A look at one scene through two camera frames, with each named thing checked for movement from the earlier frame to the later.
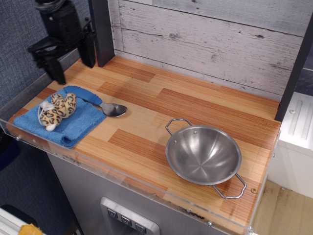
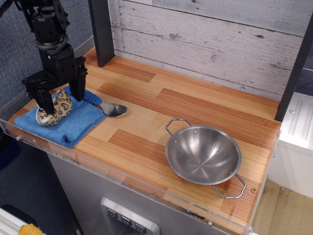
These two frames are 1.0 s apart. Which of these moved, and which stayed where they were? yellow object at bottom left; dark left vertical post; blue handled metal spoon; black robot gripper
Moved: black robot gripper
Stayed: blue handled metal spoon; dark left vertical post; yellow object at bottom left
